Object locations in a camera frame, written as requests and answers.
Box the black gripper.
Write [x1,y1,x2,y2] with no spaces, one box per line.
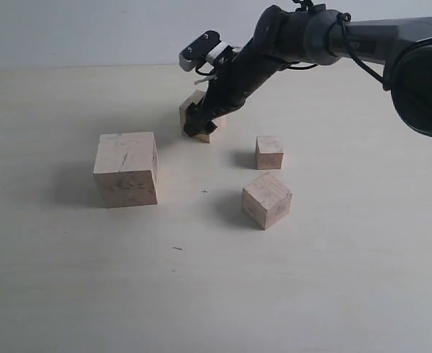
[182,42,284,136]

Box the second largest wooden cube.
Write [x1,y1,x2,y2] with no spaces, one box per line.
[179,90,226,143]

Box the smallest wooden cube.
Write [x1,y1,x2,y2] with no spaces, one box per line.
[256,136,284,170]

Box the third largest wooden cube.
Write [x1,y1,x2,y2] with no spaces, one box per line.
[242,173,292,230]

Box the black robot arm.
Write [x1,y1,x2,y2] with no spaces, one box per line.
[179,1,432,138]

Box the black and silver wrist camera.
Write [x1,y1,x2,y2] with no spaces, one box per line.
[179,30,235,72]

